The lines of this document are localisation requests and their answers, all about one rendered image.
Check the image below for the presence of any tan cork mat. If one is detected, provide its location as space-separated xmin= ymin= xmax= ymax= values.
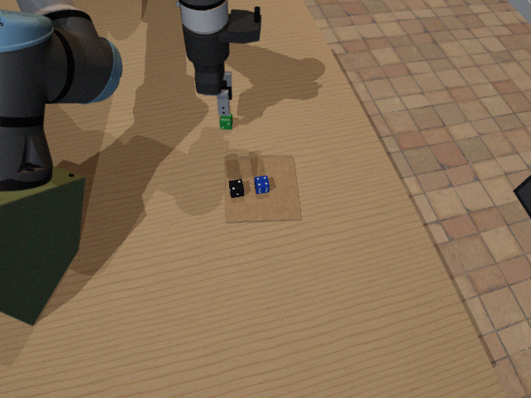
xmin=225 ymin=158 xmax=301 ymax=223

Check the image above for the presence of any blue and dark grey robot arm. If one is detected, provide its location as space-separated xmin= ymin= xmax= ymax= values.
xmin=0 ymin=0 xmax=123 ymax=192

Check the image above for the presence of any green die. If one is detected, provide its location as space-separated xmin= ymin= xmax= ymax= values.
xmin=220 ymin=114 xmax=233 ymax=129

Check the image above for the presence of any blue die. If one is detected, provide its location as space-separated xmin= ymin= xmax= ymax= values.
xmin=254 ymin=176 xmax=270 ymax=194

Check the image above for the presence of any black die with white pips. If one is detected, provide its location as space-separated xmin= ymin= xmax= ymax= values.
xmin=229 ymin=179 xmax=244 ymax=198

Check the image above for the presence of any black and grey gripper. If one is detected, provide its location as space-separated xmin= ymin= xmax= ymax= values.
xmin=176 ymin=0 xmax=261 ymax=116

